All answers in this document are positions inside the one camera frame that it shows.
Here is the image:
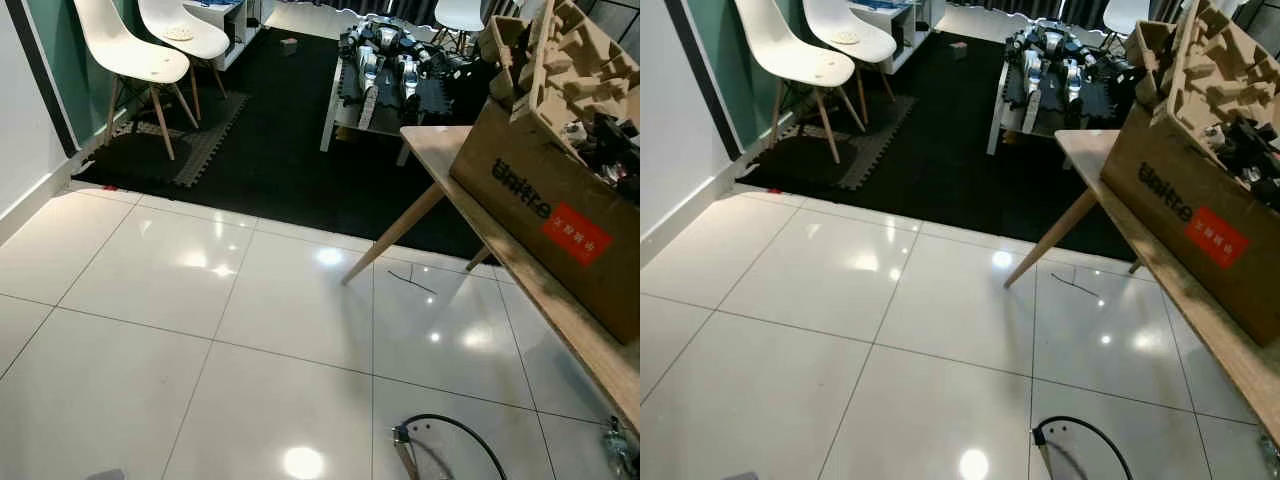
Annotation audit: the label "black robot parts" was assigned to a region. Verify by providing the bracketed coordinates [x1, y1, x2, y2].
[1204, 118, 1280, 213]
[568, 112, 641, 203]

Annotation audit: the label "light wooden table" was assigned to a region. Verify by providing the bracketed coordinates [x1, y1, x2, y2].
[1004, 130, 1280, 447]
[342, 125, 641, 437]

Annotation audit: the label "brown printed cardboard box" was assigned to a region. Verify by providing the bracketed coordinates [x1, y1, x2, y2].
[1100, 100, 1280, 347]
[449, 95, 641, 347]

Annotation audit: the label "moulded pulp packing insert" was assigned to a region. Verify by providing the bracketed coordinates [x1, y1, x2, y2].
[1124, 0, 1280, 153]
[479, 0, 641, 153]

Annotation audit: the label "white plastic chair wooden legs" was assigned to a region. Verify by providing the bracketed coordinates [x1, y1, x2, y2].
[735, 0, 864, 165]
[73, 0, 201, 162]
[1100, 0, 1152, 53]
[137, 0, 232, 123]
[434, 0, 487, 53]
[801, 0, 899, 127]

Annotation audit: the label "grey foam puzzle mat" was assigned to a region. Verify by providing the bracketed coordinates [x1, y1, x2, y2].
[108, 90, 252, 190]
[774, 92, 917, 192]

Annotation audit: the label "pile of silver black machinery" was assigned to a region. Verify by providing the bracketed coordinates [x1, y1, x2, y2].
[987, 21, 1143, 158]
[320, 14, 501, 157]

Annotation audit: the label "wide black carpet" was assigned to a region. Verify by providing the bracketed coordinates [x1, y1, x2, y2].
[70, 25, 503, 267]
[740, 30, 1143, 264]

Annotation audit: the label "white low shelf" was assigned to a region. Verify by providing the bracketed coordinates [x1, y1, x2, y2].
[180, 0, 267, 72]
[880, 0, 947, 74]

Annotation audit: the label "thin black cable tie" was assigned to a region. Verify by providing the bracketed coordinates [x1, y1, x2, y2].
[386, 267, 439, 297]
[1049, 271, 1102, 299]

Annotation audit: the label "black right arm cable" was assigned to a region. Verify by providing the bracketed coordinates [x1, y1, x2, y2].
[1036, 415, 1143, 480]
[400, 412, 510, 480]

